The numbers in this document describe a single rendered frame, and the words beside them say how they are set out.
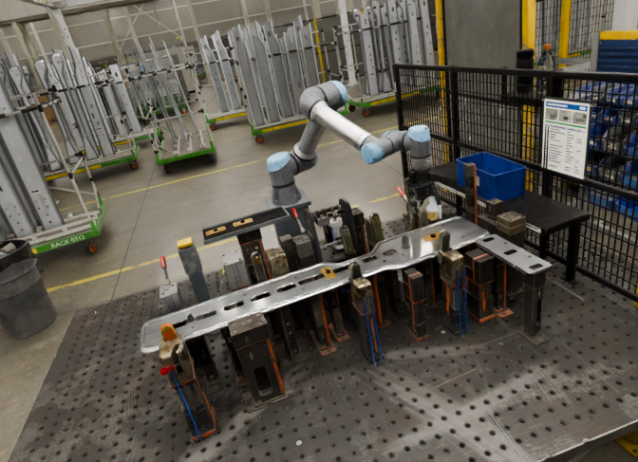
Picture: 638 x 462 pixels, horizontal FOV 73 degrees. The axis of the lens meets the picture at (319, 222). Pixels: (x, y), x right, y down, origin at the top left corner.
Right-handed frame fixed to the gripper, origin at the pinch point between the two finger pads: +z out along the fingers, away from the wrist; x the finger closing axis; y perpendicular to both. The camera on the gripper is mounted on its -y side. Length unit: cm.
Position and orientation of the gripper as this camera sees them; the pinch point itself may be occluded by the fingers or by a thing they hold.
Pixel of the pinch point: (431, 212)
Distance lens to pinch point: 176.9
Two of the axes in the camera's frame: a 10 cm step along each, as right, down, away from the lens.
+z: 1.9, 8.9, 4.2
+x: 3.2, 3.5, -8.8
